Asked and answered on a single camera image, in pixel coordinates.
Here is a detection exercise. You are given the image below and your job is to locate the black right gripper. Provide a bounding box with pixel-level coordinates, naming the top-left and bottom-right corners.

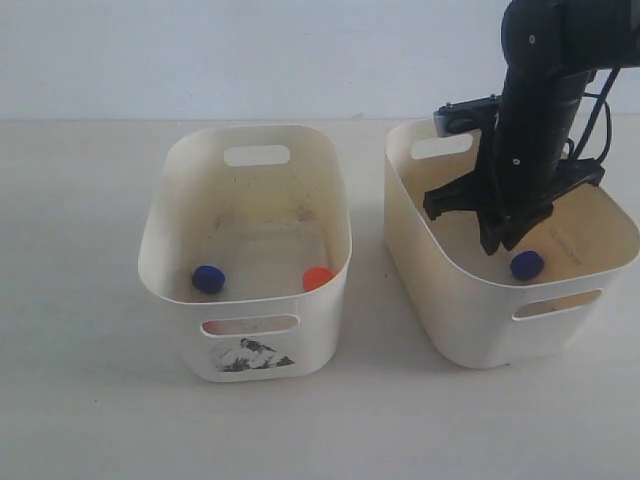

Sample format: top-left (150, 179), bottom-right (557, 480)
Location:
top-left (423, 79), bottom-right (604, 256)

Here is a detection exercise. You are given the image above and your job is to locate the blue-capped tube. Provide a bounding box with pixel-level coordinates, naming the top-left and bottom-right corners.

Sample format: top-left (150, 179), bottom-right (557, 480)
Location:
top-left (191, 264), bottom-right (226, 295)
top-left (510, 250), bottom-right (545, 281)

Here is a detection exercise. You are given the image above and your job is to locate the cream plastic bin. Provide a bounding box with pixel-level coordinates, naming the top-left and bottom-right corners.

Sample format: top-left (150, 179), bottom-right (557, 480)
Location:
top-left (137, 125), bottom-right (352, 382)
top-left (384, 120), bottom-right (639, 369)

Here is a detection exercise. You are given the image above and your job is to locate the orange-capped clear tube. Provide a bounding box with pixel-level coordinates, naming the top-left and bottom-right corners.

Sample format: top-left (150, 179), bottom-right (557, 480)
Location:
top-left (302, 266), bottom-right (334, 292)

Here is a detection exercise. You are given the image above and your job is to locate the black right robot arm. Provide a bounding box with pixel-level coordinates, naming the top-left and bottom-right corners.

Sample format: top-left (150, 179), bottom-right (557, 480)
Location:
top-left (423, 1), bottom-right (639, 255)

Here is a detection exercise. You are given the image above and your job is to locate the black cable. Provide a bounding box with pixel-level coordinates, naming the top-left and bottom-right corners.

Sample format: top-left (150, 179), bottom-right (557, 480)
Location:
top-left (564, 69), bottom-right (621, 164)

